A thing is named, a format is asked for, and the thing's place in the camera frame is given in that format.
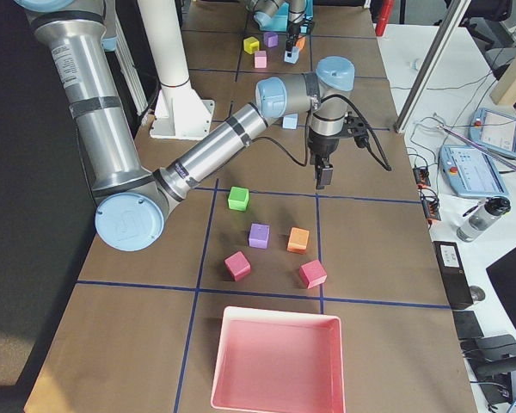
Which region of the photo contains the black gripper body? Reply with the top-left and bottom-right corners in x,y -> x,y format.
286,19 -> 303,45
307,132 -> 340,168

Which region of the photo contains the light blue block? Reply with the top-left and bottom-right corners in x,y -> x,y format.
282,114 -> 298,130
284,46 -> 300,65

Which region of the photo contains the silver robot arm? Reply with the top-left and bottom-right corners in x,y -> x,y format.
21,1 -> 355,251
241,0 -> 313,62

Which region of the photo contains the far orange block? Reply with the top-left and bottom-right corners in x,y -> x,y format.
296,36 -> 306,51

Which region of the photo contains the orange block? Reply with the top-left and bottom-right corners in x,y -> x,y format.
296,36 -> 306,51
286,227 -> 310,254

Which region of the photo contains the blue bin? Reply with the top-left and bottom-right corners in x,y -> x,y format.
259,0 -> 313,32

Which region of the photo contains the far purple block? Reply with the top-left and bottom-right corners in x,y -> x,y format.
263,31 -> 279,48

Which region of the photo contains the purple block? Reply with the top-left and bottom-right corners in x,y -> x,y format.
249,223 -> 270,249
263,31 -> 279,48

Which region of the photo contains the light pink block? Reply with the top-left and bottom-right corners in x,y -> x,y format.
254,50 -> 267,69

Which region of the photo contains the yellow block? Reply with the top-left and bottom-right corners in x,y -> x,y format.
243,36 -> 260,55

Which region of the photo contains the near orange block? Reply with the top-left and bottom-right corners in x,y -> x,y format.
286,227 -> 310,254

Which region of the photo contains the green block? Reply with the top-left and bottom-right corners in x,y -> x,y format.
228,186 -> 249,212

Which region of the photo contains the near purple block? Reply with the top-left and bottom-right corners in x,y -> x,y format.
249,223 -> 270,249

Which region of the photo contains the red fire extinguisher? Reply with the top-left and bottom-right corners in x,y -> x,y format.
375,0 -> 395,37

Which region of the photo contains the upper orange connector board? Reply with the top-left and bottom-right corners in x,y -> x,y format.
413,166 -> 431,188

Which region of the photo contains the orange connector board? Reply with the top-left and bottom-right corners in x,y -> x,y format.
421,196 -> 441,225
413,166 -> 431,188

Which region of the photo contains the right dark pink block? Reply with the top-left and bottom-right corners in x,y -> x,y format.
298,260 -> 327,289

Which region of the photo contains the dark pink block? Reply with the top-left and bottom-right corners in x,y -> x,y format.
298,260 -> 327,289
224,251 -> 251,281

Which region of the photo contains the lower orange connector board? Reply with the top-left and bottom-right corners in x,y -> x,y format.
421,196 -> 441,225

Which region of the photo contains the left dark pink block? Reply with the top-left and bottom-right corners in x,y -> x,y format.
224,251 -> 251,281

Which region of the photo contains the near teach pendant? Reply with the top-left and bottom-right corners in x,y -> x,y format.
439,145 -> 509,198

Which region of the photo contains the teach pendant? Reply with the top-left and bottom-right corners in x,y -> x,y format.
439,145 -> 509,198
469,108 -> 516,159

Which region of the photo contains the clear water bottle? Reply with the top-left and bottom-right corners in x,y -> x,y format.
456,196 -> 511,242

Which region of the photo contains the black power box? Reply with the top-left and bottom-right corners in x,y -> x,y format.
433,241 -> 473,310

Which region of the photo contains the far teach pendant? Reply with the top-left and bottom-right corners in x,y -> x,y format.
469,108 -> 516,159

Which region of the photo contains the pink tray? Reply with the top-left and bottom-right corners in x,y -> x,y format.
211,306 -> 346,412

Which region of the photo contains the wooden beam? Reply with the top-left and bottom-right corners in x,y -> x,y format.
490,58 -> 516,106

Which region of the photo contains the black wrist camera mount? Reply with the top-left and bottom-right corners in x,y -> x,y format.
342,113 -> 370,149

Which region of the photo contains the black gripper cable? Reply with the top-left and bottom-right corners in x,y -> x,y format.
251,95 -> 392,172

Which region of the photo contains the white pole base plate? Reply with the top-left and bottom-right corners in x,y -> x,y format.
150,84 -> 215,140

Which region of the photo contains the aluminium frame post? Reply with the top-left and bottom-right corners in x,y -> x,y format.
394,0 -> 471,133

